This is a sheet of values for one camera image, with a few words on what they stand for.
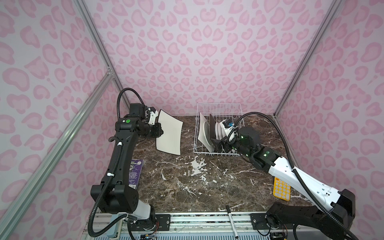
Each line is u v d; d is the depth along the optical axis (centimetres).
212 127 86
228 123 60
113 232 66
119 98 57
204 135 86
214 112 121
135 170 90
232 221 73
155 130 68
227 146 65
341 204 40
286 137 113
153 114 70
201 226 72
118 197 41
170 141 84
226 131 62
